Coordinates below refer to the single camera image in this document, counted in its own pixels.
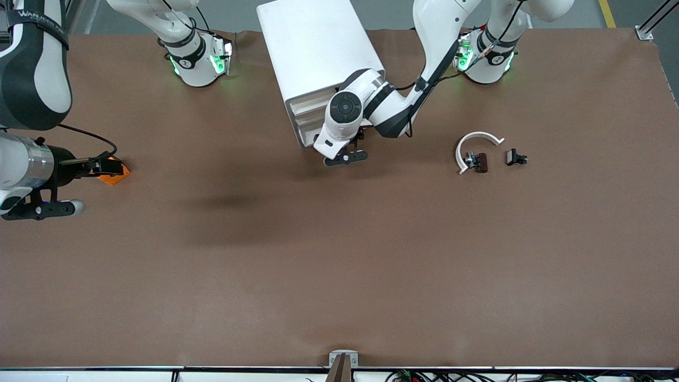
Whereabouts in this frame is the aluminium frame profile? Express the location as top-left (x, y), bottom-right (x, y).
top-left (635, 0), bottom-right (679, 41)

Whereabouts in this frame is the orange block with black side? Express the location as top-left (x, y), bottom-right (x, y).
top-left (98, 163), bottom-right (131, 187)

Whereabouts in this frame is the white curved plastic arc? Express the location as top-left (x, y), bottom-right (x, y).
top-left (455, 131), bottom-right (505, 175)

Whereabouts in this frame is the dark brown electrical component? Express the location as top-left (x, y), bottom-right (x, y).
top-left (465, 152), bottom-right (489, 174)

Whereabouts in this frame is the bundle of black cables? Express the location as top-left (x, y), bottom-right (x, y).
top-left (386, 370), bottom-right (679, 382)

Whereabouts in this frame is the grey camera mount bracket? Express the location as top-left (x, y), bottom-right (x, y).
top-left (327, 350), bottom-right (360, 382)

